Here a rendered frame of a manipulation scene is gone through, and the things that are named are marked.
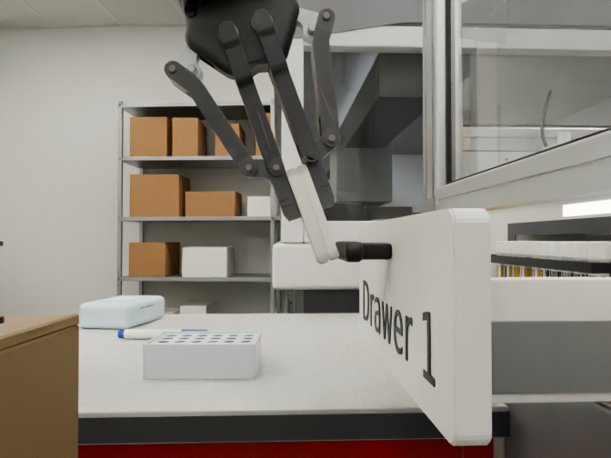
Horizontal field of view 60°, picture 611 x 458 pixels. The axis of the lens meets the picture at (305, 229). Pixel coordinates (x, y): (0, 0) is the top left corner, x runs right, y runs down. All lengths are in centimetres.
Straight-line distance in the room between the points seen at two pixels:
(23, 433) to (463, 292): 20
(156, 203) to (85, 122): 118
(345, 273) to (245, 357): 62
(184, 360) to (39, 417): 34
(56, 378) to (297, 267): 93
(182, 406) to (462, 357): 32
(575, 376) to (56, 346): 25
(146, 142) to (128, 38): 115
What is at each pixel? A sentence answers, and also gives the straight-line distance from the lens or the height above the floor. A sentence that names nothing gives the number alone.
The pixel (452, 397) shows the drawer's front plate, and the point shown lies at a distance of 26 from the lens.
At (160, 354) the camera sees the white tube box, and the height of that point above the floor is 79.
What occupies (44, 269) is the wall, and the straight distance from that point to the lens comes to 523.
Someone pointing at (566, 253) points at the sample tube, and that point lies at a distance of 37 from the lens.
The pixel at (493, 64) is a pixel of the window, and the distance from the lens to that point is 68.
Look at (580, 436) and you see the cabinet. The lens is 49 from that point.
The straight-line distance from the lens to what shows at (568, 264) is 36.
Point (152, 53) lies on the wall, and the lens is 510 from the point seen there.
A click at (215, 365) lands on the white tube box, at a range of 61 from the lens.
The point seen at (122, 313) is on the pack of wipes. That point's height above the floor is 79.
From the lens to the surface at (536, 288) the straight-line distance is 29.
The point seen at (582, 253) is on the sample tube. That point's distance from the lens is 36.
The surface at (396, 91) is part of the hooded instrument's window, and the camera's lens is 128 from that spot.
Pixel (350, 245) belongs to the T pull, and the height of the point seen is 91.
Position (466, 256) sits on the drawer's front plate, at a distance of 25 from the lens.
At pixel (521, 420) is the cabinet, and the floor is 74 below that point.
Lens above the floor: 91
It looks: 1 degrees up
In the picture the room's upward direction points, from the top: straight up
